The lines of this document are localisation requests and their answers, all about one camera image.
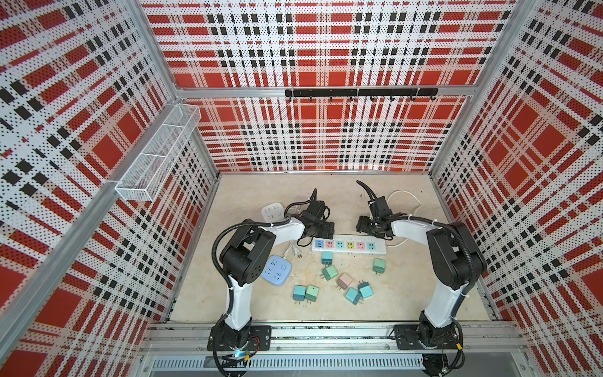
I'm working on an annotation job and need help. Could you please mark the green plug adapter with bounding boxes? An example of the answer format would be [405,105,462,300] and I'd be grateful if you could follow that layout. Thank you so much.
[372,259,386,274]
[305,285,320,303]
[322,265,339,281]

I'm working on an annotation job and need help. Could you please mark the teal plug adapter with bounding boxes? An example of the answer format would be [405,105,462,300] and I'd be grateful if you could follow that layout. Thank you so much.
[292,285,306,303]
[358,282,374,299]
[321,251,333,265]
[345,287,362,306]

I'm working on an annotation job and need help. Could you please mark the long white power strip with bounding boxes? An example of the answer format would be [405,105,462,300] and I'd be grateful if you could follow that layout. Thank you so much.
[311,234,387,255]

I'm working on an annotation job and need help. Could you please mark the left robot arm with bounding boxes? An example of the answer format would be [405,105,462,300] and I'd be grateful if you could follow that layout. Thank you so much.
[211,199,334,332]

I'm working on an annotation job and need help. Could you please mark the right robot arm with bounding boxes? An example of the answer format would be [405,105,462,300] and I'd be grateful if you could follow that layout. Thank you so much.
[356,181,487,331]

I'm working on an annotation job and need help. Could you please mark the white square power strip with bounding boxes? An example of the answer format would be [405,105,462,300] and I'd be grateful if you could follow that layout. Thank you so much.
[261,202,285,223]

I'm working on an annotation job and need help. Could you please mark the blue square power strip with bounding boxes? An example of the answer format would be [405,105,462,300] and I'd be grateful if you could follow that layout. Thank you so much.
[261,255,292,287]

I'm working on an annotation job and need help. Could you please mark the pink plug adapter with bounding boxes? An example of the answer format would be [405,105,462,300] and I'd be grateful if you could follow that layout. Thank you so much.
[336,273,353,291]

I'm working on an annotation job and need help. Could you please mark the teal plug adapter front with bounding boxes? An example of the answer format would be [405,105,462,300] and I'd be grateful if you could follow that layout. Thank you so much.
[345,287,362,306]

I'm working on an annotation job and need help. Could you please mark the white cord of long strip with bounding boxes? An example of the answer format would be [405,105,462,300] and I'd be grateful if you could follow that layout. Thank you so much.
[385,189,423,249]

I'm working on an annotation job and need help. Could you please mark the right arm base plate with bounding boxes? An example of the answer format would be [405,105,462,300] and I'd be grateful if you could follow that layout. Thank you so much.
[394,323,459,350]

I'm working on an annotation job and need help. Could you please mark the black hook rail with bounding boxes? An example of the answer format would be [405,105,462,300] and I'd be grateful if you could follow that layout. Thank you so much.
[284,88,439,99]

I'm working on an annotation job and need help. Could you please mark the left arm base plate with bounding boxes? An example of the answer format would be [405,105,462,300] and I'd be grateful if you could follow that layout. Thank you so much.
[207,325,273,351]

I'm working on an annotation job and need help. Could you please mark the white wire basket shelf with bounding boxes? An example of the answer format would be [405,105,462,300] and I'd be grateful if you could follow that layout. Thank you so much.
[116,104,200,202]

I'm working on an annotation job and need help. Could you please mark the aluminium front rail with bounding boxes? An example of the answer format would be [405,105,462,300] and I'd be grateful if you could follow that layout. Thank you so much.
[140,321,528,355]

